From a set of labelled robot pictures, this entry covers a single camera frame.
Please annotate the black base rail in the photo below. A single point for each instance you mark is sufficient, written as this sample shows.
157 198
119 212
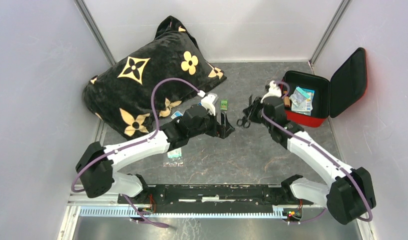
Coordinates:
216 198

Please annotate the blue white clear packet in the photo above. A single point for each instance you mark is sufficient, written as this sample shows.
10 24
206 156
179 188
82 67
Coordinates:
176 114

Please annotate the blue white wipes pack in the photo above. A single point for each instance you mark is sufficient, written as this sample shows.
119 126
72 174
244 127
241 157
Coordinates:
309 92

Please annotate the black handled scissors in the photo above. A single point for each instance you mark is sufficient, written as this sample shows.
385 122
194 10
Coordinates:
245 122

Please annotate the teal plaster packet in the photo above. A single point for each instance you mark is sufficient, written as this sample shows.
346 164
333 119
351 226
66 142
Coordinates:
174 154

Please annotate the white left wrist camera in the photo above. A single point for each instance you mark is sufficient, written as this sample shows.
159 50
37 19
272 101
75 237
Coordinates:
208 101

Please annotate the white blue gauze packet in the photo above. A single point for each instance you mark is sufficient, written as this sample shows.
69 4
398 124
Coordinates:
304 108

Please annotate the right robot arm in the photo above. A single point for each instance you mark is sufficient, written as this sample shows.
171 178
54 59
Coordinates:
347 192

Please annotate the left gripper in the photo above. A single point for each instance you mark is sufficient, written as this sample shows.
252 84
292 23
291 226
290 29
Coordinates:
223 129

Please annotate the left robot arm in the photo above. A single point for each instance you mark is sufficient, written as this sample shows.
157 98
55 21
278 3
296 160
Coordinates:
99 167

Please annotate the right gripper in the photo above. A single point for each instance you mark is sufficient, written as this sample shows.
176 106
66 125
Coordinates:
252 116

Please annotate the red medicine kit case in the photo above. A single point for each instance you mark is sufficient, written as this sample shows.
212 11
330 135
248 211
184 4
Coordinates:
332 96

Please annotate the small clear zip bag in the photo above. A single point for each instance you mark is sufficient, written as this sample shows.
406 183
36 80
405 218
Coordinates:
299 97

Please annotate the brown bottle orange cap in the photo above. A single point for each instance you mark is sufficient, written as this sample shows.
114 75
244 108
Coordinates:
287 102

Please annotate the small green packet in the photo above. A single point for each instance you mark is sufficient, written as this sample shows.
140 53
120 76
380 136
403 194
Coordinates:
224 105

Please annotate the black pillow with gold flowers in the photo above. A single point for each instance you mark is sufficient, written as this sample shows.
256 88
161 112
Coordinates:
150 82

